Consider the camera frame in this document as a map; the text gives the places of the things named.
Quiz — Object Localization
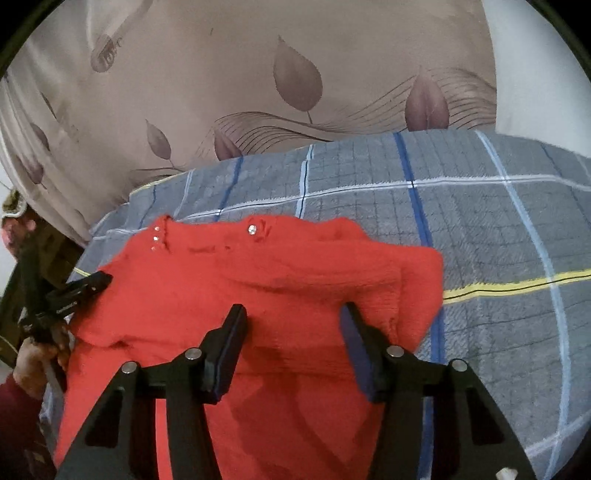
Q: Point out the beige leaf print curtain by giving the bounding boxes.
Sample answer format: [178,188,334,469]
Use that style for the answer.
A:
[0,0,499,245]

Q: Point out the person's left forearm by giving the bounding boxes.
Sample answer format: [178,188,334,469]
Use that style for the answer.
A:
[0,374,52,480]

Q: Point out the person's left hand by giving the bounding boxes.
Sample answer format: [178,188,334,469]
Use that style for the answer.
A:
[13,323,70,400]

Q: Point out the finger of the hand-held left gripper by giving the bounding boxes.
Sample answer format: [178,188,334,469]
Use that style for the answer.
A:
[44,271,113,319]

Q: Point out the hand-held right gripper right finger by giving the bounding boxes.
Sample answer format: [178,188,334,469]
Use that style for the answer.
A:
[339,302,539,480]

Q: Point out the floral cloth bundle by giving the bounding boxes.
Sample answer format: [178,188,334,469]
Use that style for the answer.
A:
[0,189,38,259]

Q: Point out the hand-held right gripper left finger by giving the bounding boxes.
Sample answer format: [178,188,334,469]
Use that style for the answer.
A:
[54,304,249,480]

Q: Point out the red knit sweater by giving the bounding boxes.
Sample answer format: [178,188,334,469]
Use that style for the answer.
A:
[53,215,445,480]

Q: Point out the grey plaid blanket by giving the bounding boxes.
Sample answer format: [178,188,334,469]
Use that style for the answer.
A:
[39,129,591,480]

